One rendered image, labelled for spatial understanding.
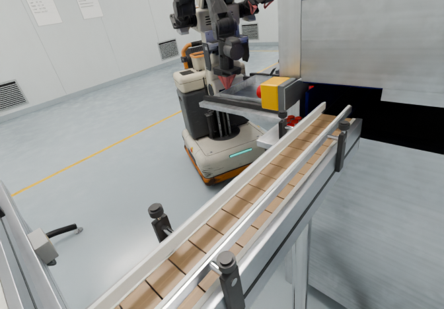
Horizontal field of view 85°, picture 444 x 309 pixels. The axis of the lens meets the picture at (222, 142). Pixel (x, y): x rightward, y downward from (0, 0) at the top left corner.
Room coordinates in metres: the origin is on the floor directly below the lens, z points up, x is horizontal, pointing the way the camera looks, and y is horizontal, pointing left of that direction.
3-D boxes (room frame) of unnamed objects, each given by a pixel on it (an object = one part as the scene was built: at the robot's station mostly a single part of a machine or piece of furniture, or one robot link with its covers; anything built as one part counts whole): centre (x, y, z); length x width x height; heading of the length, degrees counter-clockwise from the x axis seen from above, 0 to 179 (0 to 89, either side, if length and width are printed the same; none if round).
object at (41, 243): (0.71, 0.78, 0.50); 0.12 x 0.05 x 0.09; 44
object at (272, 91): (0.64, -0.18, 0.99); 0.08 x 0.07 x 0.07; 44
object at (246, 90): (0.94, -0.23, 0.90); 0.34 x 0.26 x 0.04; 44
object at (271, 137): (0.60, -0.19, 0.87); 0.14 x 0.13 x 0.02; 44
